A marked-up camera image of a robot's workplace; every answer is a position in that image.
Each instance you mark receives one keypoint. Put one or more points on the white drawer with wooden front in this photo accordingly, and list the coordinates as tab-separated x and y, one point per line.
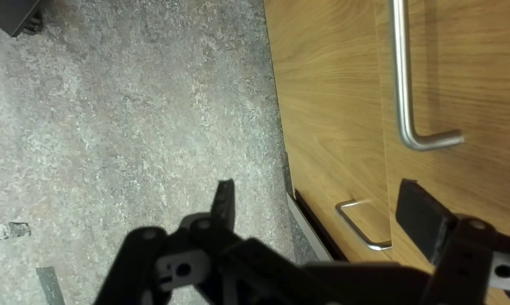
480	85

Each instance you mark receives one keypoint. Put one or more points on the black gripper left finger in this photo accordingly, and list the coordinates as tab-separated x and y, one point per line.
224	204

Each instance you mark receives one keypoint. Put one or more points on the grey tape strip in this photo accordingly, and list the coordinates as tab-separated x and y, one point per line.
51	287

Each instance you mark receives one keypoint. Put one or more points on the small shiny floor scrap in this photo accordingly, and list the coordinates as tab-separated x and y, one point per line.
11	229

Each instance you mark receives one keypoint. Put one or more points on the black furniture foot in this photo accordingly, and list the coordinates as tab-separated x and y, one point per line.
14	14

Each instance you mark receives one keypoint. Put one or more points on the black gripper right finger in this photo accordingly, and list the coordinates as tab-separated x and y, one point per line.
424	222

